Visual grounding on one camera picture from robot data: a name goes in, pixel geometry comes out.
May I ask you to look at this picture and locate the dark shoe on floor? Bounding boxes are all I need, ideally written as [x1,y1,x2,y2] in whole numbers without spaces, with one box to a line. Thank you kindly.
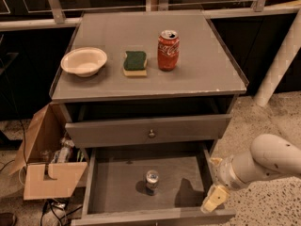
[0,213,16,226]

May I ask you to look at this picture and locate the round metal drawer knob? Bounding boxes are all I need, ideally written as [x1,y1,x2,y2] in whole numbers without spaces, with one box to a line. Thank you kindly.
[148,129,156,138]

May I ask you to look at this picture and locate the grey open middle drawer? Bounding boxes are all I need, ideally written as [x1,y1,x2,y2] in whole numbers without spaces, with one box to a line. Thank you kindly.
[71,142,235,226]

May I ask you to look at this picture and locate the white paper bowl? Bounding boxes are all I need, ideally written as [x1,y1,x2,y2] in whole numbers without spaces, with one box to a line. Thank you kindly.
[60,47,107,77]

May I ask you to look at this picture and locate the grey drawer cabinet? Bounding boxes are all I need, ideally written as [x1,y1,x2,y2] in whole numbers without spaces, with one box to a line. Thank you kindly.
[49,10,250,226]

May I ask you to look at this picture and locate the open cardboard box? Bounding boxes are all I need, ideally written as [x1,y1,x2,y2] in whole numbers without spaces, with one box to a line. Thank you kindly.
[10,104,87,200]

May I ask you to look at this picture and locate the blue silver redbull can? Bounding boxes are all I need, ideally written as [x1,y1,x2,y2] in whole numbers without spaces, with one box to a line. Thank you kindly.
[145,169,159,196]

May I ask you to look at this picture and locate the plastic bottle in box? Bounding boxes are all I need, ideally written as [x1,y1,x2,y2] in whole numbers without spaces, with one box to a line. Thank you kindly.
[57,138,74,163]

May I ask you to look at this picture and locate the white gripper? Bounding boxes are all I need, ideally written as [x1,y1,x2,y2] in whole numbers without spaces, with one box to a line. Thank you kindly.
[200,156,248,213]

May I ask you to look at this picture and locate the green yellow sponge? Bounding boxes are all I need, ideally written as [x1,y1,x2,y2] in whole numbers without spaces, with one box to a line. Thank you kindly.
[123,51,147,77]

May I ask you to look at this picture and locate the grey top drawer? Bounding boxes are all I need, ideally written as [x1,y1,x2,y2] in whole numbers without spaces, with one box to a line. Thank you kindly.
[66,114,231,148]

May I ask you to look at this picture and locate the black cables on floor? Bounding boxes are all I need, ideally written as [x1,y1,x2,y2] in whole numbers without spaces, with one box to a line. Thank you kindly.
[40,199,83,226]

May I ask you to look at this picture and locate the metal window railing frame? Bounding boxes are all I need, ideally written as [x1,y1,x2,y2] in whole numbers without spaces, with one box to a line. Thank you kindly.
[0,0,301,32]

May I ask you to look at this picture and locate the red coca-cola can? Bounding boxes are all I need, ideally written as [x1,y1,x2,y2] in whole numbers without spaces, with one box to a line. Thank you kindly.
[157,30,180,72]

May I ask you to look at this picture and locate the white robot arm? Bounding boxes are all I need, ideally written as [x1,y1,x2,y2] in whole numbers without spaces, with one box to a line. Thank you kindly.
[200,12,301,213]

